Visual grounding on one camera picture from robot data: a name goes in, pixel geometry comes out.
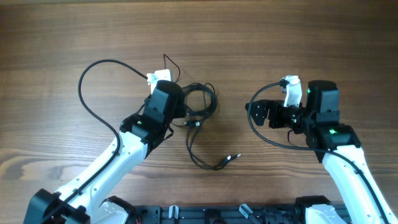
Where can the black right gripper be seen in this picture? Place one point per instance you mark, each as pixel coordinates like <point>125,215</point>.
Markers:
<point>277,106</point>

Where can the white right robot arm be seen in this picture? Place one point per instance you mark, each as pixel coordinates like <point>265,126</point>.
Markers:
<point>336,145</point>

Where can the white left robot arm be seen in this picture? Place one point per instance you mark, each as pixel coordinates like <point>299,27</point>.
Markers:
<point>85,199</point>

